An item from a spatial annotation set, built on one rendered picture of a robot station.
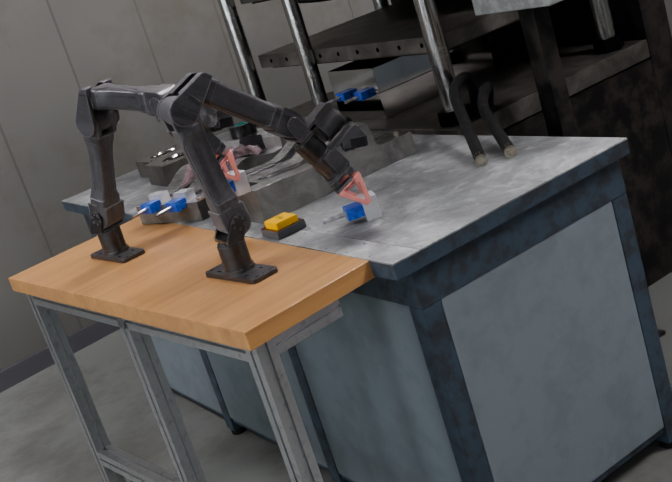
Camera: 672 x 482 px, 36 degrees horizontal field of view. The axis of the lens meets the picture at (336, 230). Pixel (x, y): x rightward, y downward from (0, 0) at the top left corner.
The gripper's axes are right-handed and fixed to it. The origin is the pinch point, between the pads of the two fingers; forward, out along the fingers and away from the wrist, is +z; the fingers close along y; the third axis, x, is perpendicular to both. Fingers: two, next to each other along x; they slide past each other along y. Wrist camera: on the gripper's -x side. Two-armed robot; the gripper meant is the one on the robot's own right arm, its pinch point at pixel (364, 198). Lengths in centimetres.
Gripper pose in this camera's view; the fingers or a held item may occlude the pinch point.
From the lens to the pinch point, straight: 237.5
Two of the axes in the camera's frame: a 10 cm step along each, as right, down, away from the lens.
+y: -2.0, -2.3, 9.5
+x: -6.8, 7.3, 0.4
